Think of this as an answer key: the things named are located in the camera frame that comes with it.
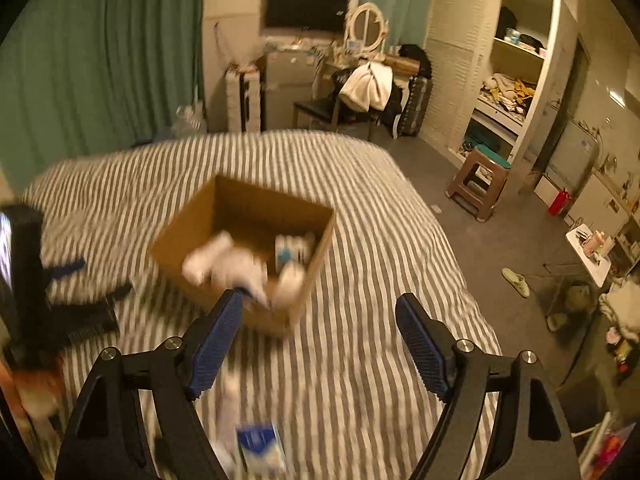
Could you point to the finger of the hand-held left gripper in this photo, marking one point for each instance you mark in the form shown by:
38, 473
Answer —
67, 266
117, 291

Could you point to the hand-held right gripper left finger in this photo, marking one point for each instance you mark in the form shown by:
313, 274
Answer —
220, 330

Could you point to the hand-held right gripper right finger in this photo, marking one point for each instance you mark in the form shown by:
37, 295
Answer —
420, 345

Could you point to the white soft cloth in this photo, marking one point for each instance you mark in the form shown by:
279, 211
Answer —
225, 267

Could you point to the brown cardboard box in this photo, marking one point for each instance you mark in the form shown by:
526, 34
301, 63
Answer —
240, 210

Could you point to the blue and white carton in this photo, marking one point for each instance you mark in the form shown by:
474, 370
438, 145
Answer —
260, 445

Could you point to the person's left forearm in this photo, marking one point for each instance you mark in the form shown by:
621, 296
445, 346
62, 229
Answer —
37, 390

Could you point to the blue white sock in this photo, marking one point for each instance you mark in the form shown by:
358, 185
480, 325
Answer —
230, 410

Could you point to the blue and white small box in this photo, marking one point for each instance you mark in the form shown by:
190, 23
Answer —
292, 250

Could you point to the green slipper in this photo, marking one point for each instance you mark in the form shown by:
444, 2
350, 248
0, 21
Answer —
516, 281

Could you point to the grey striped bed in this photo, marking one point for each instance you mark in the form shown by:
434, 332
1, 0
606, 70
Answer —
350, 240

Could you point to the brown plastic stool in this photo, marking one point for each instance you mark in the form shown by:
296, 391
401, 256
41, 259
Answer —
477, 180

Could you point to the clear plastic bag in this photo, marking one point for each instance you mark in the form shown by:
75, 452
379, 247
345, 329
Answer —
189, 120

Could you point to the small white table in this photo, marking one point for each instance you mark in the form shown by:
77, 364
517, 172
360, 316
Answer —
587, 260

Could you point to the red bottle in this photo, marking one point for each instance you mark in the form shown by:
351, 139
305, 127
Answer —
559, 203

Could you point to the green curtain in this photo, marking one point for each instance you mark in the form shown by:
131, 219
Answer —
100, 60

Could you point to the striped suitcase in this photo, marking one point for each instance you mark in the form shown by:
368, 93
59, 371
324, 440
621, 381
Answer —
235, 102

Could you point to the dark grey suitcase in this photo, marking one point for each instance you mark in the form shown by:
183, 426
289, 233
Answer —
417, 107

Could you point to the dark chair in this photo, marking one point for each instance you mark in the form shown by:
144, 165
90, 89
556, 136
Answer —
312, 107

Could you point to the grey small fridge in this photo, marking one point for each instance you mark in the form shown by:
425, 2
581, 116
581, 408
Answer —
287, 90

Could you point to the white garment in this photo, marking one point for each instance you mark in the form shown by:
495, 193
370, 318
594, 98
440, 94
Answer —
365, 87

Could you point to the pile of clothes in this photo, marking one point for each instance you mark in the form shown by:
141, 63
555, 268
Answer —
507, 92

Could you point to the white wardrobe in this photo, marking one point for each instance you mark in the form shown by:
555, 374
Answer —
457, 60

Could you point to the black bag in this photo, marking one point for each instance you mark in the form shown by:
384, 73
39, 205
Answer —
415, 57

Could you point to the white oval mirror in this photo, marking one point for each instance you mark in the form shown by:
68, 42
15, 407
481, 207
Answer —
367, 27

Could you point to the teal window curtain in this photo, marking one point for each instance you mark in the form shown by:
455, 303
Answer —
395, 0

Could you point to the black wall television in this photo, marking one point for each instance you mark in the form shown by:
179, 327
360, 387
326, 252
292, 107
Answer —
306, 8

